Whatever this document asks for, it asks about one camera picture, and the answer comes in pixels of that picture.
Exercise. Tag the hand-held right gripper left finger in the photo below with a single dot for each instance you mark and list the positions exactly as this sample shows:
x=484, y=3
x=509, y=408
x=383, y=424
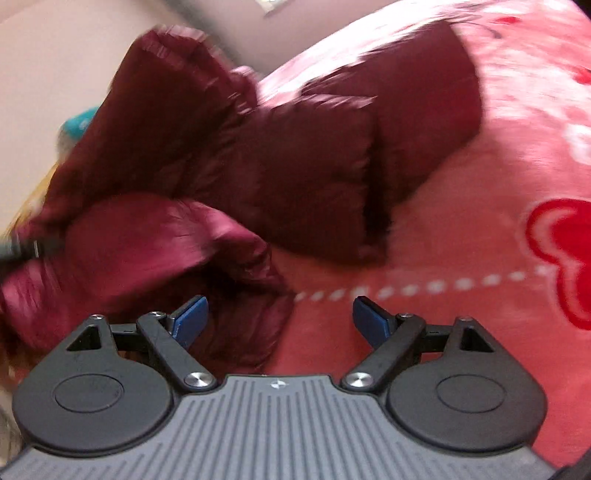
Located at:
x=191, y=318

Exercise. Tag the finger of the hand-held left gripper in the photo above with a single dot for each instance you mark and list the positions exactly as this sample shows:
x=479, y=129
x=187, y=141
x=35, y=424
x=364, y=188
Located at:
x=18, y=249

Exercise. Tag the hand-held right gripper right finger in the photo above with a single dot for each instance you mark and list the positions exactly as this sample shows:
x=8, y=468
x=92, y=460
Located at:
x=367, y=318

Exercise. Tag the maroon down jacket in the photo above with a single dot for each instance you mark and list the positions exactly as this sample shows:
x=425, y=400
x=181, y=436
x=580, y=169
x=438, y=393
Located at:
x=300, y=184

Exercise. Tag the pink heart printed blanket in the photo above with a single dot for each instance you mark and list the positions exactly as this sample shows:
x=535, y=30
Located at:
x=461, y=230

